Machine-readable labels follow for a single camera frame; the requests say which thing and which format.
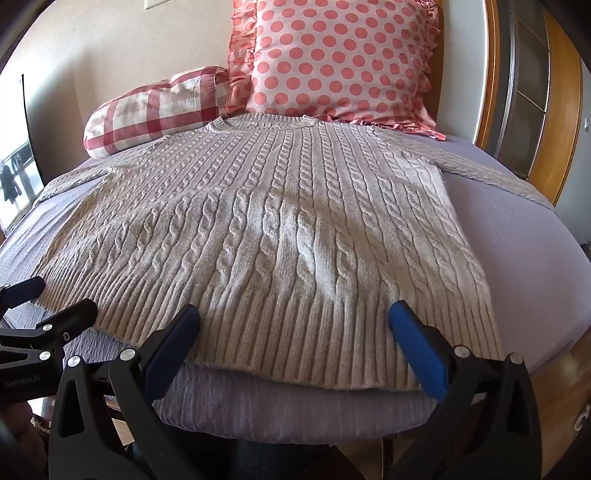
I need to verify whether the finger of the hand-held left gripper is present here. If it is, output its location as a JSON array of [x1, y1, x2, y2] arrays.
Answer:
[[0, 298, 99, 358], [0, 276, 47, 315]]

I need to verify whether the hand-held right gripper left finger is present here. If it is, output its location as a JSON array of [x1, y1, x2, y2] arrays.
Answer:
[[48, 304, 201, 480]]

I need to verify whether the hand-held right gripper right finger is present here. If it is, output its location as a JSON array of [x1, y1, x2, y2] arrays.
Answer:
[[389, 300, 542, 480]]

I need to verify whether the grey cable-knit sweater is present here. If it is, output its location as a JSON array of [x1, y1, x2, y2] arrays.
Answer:
[[32, 115, 555, 394]]

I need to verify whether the bed with lavender sheet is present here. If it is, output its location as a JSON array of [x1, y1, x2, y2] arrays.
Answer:
[[0, 134, 583, 449]]

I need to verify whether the red checked pillow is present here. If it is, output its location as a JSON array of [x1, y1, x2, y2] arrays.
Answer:
[[83, 66, 232, 160]]

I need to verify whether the wooden wardrobe door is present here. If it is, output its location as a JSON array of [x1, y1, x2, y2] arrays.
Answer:
[[475, 0, 585, 209]]

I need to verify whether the pink polka dot pillow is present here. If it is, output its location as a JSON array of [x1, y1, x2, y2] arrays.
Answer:
[[224, 0, 448, 141]]

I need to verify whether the wall poster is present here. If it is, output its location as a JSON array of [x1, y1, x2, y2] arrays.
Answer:
[[0, 74, 46, 232]]

